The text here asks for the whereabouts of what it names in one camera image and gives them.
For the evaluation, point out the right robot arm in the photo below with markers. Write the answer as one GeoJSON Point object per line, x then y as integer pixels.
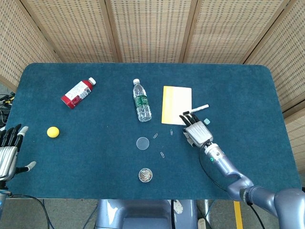
{"type": "Point", "coordinates": [238, 176]}

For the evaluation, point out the yellow white notebook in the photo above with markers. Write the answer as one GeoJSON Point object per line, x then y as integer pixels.
{"type": "Point", "coordinates": [175, 105]}

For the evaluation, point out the clear round lid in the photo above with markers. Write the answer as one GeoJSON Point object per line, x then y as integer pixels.
{"type": "Point", "coordinates": [143, 143]}

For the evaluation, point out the red juice bottle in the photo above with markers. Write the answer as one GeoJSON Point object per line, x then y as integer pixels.
{"type": "Point", "coordinates": [78, 93]}

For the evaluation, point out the woven folding screen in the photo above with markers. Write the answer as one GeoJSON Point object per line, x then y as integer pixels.
{"type": "Point", "coordinates": [152, 31]}

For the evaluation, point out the clear water bottle green label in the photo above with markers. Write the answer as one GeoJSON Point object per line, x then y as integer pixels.
{"type": "Point", "coordinates": [142, 101]}

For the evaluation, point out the round container of paperclips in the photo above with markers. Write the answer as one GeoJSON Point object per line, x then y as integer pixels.
{"type": "Point", "coordinates": [145, 175]}

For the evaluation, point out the blue table cloth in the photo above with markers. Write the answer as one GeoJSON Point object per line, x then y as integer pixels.
{"type": "Point", "coordinates": [95, 155]}

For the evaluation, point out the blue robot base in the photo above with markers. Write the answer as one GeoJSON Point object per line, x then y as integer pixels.
{"type": "Point", "coordinates": [143, 213]}

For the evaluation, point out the white marker black cap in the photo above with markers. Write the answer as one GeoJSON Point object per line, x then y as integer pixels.
{"type": "Point", "coordinates": [200, 108]}

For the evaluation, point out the yellow floor tape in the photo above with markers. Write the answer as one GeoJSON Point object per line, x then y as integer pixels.
{"type": "Point", "coordinates": [237, 214]}

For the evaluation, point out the yellow ball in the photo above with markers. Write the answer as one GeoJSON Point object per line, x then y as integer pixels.
{"type": "Point", "coordinates": [53, 132]}

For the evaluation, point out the light blue cube eraser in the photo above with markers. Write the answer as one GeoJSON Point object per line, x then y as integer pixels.
{"type": "Point", "coordinates": [206, 121]}

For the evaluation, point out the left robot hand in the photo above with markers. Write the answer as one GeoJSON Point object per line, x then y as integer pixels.
{"type": "Point", "coordinates": [7, 155]}

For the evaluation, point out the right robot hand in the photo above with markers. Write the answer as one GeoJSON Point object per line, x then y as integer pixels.
{"type": "Point", "coordinates": [197, 132]}

